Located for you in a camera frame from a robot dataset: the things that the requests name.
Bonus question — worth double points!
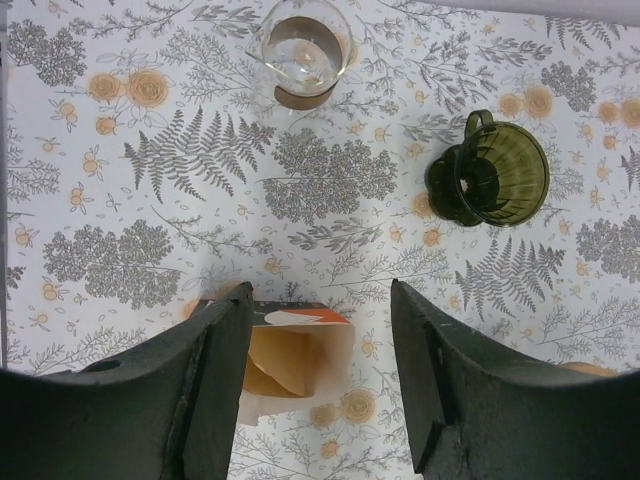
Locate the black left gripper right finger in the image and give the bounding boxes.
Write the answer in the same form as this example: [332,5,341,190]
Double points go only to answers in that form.
[391,280,639,479]

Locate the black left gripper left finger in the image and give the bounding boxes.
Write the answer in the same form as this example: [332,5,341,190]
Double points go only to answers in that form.
[1,282,253,479]

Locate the dark green glass jar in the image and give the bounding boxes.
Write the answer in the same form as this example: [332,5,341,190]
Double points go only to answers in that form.
[424,110,550,227]

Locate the brown tape roll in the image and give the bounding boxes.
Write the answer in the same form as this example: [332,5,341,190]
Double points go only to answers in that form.
[245,1,354,111]

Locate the round bamboo dripper holder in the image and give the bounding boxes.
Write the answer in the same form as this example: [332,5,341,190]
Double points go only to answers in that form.
[560,362,618,377]

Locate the brown paper coffee filters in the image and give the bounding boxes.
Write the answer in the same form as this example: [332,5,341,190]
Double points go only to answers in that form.
[243,327,317,399]

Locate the orange coffee filter box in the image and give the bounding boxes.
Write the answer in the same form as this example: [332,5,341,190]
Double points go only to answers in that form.
[237,301,355,426]

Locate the floral patterned table mat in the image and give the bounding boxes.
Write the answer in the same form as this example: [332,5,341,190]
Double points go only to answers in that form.
[1,1,639,479]

